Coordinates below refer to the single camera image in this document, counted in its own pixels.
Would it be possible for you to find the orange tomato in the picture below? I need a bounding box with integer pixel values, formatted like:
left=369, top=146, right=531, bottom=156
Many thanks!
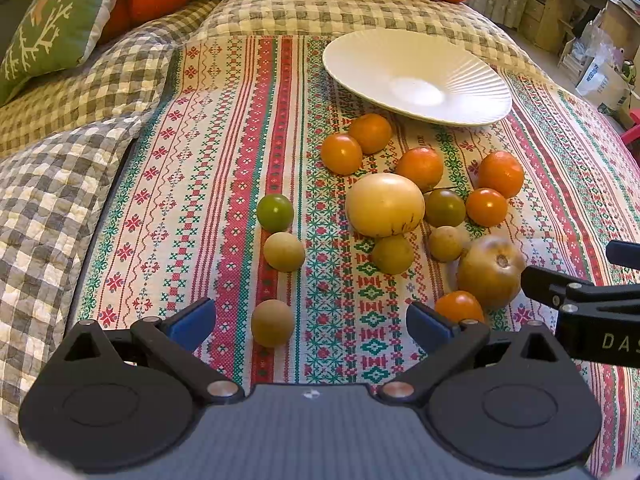
left=434, top=290, right=485, bottom=323
left=320, top=133, right=362, bottom=176
left=465, top=188, right=508, bottom=228

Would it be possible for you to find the mandarin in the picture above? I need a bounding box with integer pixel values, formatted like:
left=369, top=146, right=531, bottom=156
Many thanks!
left=347, top=113, right=393, bottom=155
left=395, top=146, right=444, bottom=193
left=477, top=151, right=524, bottom=198

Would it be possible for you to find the white plastic bag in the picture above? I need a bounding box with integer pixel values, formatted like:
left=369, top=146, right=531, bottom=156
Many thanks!
left=570, top=22, right=625, bottom=96

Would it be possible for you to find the tan longan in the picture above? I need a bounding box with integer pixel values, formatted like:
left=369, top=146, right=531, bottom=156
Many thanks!
left=370, top=235, right=414, bottom=275
left=250, top=299, right=294, bottom=348
left=262, top=232, right=306, bottom=273
left=427, top=226, right=468, bottom=263

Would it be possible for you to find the dark green brown tomato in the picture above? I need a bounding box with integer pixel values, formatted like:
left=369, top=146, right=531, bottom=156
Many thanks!
left=424, top=188, right=466, bottom=228

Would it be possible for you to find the wooden shelf unit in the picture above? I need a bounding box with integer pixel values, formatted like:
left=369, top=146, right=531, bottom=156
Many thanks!
left=518, top=0, right=639, bottom=60

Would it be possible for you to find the brown yellow pear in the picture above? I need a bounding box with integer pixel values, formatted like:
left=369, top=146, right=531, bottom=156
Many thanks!
left=456, top=235, right=526, bottom=312

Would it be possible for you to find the checkered quilt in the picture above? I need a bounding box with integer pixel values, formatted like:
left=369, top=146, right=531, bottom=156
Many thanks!
left=1, top=0, right=539, bottom=427

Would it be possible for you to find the red plastic chair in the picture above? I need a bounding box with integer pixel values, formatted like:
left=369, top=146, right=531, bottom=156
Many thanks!
left=622, top=108, right=640, bottom=155

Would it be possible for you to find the large yellow melon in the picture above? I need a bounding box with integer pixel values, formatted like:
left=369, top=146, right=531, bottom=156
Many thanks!
left=345, top=172, right=425, bottom=238

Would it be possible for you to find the white ribbed plate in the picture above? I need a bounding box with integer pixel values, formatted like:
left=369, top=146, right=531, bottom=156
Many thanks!
left=322, top=28, right=512, bottom=126

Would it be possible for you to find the mandarin top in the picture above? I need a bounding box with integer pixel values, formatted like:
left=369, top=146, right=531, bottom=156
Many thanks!
left=347, top=113, right=393, bottom=155

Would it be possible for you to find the patterned red green cloth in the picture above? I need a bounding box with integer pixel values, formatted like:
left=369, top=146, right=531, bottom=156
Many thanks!
left=67, top=34, right=640, bottom=478

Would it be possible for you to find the green embroidered pillow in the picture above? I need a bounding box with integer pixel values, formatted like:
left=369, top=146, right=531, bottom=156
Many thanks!
left=1, top=0, right=117, bottom=104

